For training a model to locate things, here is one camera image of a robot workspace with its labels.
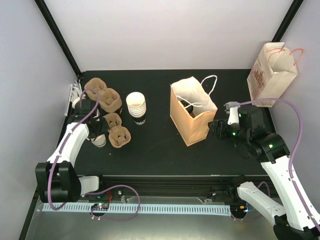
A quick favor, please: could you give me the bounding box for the brown paper bag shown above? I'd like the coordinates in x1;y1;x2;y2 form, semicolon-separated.
169;75;218;147

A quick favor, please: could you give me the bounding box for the stack of paper cups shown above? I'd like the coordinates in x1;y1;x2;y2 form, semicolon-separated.
126;91;147;125

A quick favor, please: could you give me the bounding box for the cup holding white stirrers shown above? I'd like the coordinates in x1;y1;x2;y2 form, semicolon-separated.
71;97;81;109

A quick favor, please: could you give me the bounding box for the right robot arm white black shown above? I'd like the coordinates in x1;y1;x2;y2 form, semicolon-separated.
208;102;320;240

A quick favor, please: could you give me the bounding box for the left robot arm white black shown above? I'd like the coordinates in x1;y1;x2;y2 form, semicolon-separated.
35;99;109;204

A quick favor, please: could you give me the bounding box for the white printed paper bag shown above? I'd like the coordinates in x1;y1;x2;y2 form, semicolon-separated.
247;42;304;108

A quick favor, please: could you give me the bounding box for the right controller board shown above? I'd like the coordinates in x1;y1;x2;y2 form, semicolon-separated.
230;204;256;214

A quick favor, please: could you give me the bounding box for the controller board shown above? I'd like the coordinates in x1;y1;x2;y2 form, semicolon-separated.
230;204;256;214
90;202;109;211

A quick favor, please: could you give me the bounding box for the pulp cup carrier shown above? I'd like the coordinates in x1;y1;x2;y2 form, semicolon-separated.
103;112;131;148
98;88;122;113
84;77;107;94

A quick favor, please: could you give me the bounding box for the rear pulp cup carrier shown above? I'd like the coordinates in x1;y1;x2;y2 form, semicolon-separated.
84;77;107;94

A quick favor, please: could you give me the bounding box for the bundle of white stirrers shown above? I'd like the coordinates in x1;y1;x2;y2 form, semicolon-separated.
64;79;83;117

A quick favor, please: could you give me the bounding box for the left controller board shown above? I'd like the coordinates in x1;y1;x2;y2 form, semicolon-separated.
90;202;109;211

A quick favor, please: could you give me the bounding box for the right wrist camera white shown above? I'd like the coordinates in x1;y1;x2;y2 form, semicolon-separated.
224;101;240;125

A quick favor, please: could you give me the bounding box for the white slotted cable duct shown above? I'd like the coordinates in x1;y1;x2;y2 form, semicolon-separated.
59;202;231;217

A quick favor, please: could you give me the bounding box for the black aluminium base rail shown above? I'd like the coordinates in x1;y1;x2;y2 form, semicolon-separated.
98;175;234;197

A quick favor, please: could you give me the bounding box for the right black frame post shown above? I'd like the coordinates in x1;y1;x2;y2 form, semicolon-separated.
271;0;304;43

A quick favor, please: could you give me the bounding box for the black frame post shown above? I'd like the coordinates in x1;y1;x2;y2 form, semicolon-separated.
271;0;304;43
34;0;82;77

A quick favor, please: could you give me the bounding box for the left black frame post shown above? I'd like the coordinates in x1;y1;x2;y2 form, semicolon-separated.
34;0;82;77

